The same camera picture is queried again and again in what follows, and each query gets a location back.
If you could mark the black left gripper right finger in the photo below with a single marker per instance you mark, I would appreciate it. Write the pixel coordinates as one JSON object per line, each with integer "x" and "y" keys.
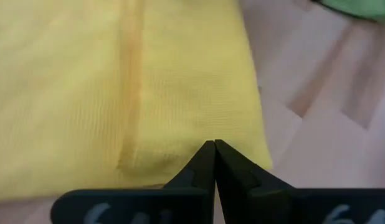
{"x": 242, "y": 186}

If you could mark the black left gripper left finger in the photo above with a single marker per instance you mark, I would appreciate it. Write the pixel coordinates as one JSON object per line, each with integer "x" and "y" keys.
{"x": 192, "y": 186}

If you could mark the yellow microfiber towel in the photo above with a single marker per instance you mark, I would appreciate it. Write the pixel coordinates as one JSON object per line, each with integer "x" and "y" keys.
{"x": 117, "y": 93}

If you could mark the green microfiber towel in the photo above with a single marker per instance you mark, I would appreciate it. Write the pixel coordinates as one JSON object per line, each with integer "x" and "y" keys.
{"x": 360, "y": 7}

